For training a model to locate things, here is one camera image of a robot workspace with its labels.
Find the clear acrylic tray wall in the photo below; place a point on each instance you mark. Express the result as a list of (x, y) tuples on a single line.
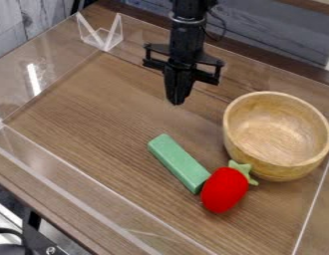
[(79, 111)]

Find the clear acrylic corner bracket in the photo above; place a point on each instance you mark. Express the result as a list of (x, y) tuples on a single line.
[(102, 38)]

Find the light wooden bowl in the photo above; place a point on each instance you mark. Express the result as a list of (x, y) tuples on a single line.
[(278, 133)]

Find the black table clamp mount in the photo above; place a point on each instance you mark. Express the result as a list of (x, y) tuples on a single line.
[(34, 242)]

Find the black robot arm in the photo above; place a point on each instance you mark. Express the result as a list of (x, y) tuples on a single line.
[(182, 59)]

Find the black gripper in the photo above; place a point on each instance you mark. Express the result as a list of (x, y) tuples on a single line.
[(177, 92)]

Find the green rectangular block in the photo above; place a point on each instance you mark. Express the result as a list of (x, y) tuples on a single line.
[(180, 162)]

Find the red plush strawberry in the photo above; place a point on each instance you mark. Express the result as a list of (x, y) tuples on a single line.
[(226, 186)]

